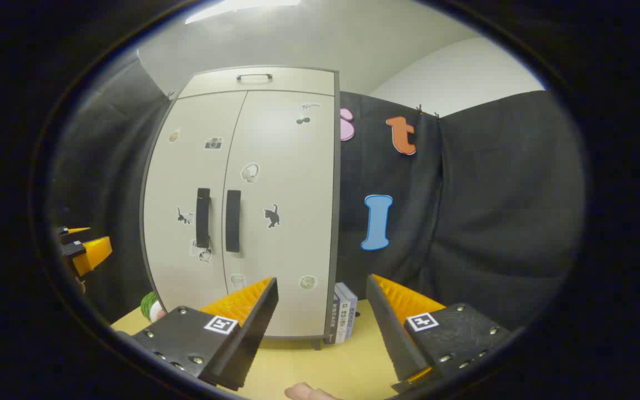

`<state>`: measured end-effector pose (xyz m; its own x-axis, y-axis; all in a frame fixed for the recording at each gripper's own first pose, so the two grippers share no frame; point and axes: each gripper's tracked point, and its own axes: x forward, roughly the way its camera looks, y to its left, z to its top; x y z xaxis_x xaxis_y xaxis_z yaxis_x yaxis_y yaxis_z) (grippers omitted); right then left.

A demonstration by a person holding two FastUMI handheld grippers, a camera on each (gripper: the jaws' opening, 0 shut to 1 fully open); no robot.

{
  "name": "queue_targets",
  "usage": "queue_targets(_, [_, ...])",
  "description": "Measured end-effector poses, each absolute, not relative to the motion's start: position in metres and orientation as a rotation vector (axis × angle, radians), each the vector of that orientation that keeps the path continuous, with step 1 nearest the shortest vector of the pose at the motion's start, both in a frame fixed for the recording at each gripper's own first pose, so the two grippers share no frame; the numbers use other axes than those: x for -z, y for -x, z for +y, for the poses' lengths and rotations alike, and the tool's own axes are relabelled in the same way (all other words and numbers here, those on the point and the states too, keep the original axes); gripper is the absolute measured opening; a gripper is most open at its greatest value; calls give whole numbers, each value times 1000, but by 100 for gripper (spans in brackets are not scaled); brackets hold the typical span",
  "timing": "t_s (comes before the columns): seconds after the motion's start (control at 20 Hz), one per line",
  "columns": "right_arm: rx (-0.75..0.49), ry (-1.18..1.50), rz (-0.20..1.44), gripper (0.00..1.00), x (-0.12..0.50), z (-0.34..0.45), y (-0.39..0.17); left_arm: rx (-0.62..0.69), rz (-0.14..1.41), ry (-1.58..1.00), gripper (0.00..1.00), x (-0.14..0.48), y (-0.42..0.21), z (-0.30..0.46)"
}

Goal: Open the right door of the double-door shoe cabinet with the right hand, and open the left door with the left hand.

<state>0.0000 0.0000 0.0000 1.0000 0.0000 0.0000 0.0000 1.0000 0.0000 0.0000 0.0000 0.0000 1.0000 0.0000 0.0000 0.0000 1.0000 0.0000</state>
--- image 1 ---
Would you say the pale blue upright box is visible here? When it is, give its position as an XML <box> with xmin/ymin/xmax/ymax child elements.
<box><xmin>336</xmin><ymin>282</ymin><xmax>358</xmax><ymax>341</ymax></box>

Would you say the beige double-door shoe cabinet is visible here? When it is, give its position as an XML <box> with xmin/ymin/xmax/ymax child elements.
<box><xmin>140</xmin><ymin>66</ymin><xmax>341</xmax><ymax>351</ymax></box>

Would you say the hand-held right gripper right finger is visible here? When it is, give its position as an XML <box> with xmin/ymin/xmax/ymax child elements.
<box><xmin>366</xmin><ymin>274</ymin><xmax>517</xmax><ymax>394</ymax></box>

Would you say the green white striped object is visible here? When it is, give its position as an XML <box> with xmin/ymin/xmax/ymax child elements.
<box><xmin>141</xmin><ymin>292</ymin><xmax>166</xmax><ymax>324</ymax></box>

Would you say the beige cabinet drawer front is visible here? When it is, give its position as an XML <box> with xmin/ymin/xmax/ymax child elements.
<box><xmin>178</xmin><ymin>68</ymin><xmax>336</xmax><ymax>99</ymax></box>

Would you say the black backdrop cloth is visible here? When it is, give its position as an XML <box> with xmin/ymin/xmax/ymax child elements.
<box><xmin>48</xmin><ymin>47</ymin><xmax>171</xmax><ymax>326</ymax></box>
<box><xmin>338</xmin><ymin>89</ymin><xmax>586</xmax><ymax>334</ymax></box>

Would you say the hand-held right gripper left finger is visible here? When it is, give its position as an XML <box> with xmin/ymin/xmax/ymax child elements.
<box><xmin>113</xmin><ymin>277</ymin><xmax>279</xmax><ymax>391</ymax></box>

